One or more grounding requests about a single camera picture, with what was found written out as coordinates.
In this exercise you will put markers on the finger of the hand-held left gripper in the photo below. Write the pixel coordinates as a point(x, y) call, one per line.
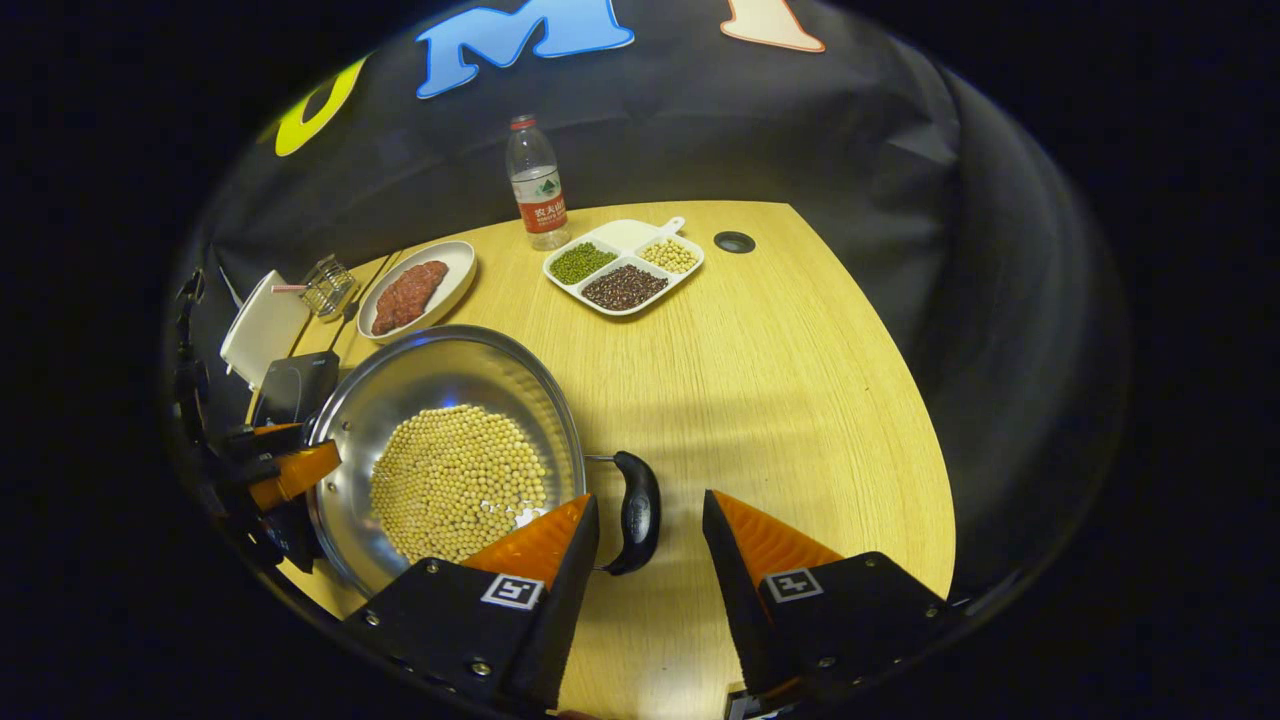
point(265, 437)
point(300, 470)

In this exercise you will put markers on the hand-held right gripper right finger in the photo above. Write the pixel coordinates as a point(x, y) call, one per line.
point(735, 590)

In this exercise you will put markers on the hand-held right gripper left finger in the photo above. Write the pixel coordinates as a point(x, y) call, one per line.
point(560, 600)

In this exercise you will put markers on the black induction cooktop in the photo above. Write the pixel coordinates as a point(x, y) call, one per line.
point(295, 390)

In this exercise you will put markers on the soybeans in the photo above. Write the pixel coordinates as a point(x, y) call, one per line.
point(455, 480)

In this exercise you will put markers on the white toaster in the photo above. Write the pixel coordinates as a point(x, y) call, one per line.
point(262, 330)

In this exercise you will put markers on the raw steak piece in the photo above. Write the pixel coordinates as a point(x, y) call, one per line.
point(395, 310)
point(425, 280)

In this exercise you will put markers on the white round plate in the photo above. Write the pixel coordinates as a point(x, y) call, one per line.
point(455, 270)

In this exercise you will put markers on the dark red beans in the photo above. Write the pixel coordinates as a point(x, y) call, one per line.
point(625, 287)

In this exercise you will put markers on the green mung beans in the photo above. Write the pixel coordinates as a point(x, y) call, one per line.
point(582, 263)

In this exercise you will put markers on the pale yellow beans in dish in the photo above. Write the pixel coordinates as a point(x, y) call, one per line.
point(668, 256)

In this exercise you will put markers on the black table grommet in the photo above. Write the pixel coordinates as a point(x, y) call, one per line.
point(734, 242)

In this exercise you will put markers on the clear plastic water bottle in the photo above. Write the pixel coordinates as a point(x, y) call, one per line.
point(540, 200)

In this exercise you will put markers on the white divided dish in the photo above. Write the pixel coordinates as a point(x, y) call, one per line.
point(625, 240)

